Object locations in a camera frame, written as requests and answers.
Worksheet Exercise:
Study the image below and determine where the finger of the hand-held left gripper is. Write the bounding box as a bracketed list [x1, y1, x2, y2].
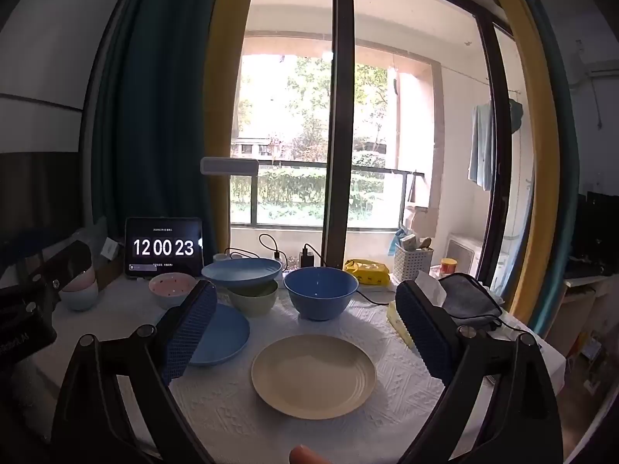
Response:
[24, 241, 92, 311]

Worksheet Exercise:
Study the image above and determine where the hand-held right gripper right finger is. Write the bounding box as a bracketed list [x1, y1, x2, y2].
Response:
[395, 279, 564, 464]

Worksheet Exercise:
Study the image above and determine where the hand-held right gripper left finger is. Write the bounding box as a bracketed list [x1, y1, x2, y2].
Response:
[51, 279, 218, 464]

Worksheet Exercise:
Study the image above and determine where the blue plate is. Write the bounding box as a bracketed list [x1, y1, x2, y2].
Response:
[200, 258, 282, 287]
[186, 304, 251, 367]

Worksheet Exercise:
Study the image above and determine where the pink spotted bowl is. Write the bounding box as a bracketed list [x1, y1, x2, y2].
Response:
[148, 273, 198, 309]

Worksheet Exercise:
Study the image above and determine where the pale green bowl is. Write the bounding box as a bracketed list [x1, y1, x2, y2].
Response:
[227, 278, 279, 318]

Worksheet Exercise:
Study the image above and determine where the cream plate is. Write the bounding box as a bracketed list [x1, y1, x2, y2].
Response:
[250, 334, 377, 420]

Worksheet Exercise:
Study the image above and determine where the person's right hand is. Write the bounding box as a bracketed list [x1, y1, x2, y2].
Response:
[289, 445, 330, 464]

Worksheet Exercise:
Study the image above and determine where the yellow green tissue pack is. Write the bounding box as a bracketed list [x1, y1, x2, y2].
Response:
[387, 271, 448, 351]

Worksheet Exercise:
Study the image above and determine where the brown cardboard box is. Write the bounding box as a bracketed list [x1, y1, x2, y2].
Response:
[92, 256, 127, 282]

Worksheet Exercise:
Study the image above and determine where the grey cloth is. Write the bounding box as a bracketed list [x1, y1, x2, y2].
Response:
[438, 273, 504, 322]

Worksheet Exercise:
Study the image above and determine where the white perforated basket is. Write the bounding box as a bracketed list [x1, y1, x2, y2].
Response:
[393, 243, 434, 282]

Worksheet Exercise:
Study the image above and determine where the white textured tablecloth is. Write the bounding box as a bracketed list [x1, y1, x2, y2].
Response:
[48, 271, 566, 464]

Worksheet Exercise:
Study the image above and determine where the yellow wipes packet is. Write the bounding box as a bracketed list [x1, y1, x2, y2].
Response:
[343, 258, 390, 286]

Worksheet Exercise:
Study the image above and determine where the black tablet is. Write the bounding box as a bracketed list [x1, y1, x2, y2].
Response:
[125, 217, 203, 280]

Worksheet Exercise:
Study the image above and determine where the white appliance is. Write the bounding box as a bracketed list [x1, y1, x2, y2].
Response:
[445, 232, 484, 276]

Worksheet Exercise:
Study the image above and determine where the blue plastic bag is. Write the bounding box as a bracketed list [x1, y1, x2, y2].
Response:
[387, 226, 412, 257]

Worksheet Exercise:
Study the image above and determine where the beige cardboard piece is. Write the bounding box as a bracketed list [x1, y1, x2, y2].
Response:
[404, 171, 432, 239]

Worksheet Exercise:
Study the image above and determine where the white side desk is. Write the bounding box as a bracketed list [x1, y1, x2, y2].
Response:
[563, 271, 619, 397]

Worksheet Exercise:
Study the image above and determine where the white desk lamp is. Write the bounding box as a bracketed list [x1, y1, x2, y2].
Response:
[200, 157, 259, 264]

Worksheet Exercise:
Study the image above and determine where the dark teal curtain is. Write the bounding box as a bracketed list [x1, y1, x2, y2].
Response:
[92, 0, 218, 257]
[515, 0, 581, 339]

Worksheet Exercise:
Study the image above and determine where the light blue hanging garment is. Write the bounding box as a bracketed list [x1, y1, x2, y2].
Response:
[468, 101, 497, 191]

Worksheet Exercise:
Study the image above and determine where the balcony railing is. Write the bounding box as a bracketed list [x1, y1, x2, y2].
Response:
[231, 157, 426, 229]

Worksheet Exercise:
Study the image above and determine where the yellow curtain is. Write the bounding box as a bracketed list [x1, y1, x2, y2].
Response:
[205, 0, 262, 254]
[484, 0, 562, 322]

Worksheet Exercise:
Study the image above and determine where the grey blue hanging garment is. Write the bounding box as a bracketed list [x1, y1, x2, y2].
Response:
[508, 99, 526, 133]

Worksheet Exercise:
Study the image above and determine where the black charger cable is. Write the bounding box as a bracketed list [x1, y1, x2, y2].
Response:
[258, 233, 291, 271]

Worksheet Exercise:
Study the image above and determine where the dark door frame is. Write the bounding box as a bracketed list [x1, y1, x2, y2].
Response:
[217, 0, 516, 291]

